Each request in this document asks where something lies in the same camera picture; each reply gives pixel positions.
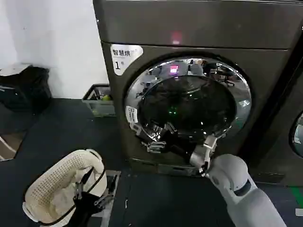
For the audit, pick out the round glass dryer door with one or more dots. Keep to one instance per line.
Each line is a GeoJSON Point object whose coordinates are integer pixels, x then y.
{"type": "Point", "coordinates": [189, 101]}
{"type": "Point", "coordinates": [299, 136]}

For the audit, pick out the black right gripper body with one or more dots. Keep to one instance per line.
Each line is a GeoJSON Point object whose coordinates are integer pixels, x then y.
{"type": "Point", "coordinates": [178, 144]}

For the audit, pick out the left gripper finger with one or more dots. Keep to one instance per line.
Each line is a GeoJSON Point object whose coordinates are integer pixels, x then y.
{"type": "Point", "coordinates": [79, 189]}
{"type": "Point", "coordinates": [104, 201]}

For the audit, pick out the grey front-load dryer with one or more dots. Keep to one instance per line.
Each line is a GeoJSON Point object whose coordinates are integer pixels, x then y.
{"type": "Point", "coordinates": [260, 82]}
{"type": "Point", "coordinates": [282, 106]}

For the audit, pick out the brown flat board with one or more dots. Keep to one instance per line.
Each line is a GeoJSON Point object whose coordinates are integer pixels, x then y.
{"type": "Point", "coordinates": [9, 146]}

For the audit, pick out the black bag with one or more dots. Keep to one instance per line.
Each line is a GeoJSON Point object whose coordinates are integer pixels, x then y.
{"type": "Point", "coordinates": [26, 89]}

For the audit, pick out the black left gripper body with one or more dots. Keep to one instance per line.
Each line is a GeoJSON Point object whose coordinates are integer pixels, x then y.
{"type": "Point", "coordinates": [84, 208]}

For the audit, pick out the grey plastic crate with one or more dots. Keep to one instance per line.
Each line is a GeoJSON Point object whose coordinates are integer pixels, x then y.
{"type": "Point", "coordinates": [94, 109]}

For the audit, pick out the white perforated laundry basket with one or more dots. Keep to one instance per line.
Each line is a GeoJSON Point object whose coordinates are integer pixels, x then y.
{"type": "Point", "coordinates": [47, 179]}

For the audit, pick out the white cloth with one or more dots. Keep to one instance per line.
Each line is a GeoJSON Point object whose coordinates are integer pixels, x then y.
{"type": "Point", "coordinates": [62, 199]}

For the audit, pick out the grey metal floor plate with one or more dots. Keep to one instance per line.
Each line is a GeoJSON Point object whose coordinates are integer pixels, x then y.
{"type": "Point", "coordinates": [117, 201]}

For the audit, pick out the small green object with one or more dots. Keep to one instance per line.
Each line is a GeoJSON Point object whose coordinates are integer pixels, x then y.
{"type": "Point", "coordinates": [106, 97]}

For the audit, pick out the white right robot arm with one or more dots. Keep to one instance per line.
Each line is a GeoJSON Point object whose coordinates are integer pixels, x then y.
{"type": "Point", "coordinates": [236, 182]}

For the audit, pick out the white number sticker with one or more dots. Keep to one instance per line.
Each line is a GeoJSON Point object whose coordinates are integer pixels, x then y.
{"type": "Point", "coordinates": [123, 56]}

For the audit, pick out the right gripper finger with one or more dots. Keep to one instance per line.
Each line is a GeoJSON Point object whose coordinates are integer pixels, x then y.
{"type": "Point", "coordinates": [169, 129]}
{"type": "Point", "coordinates": [155, 146]}

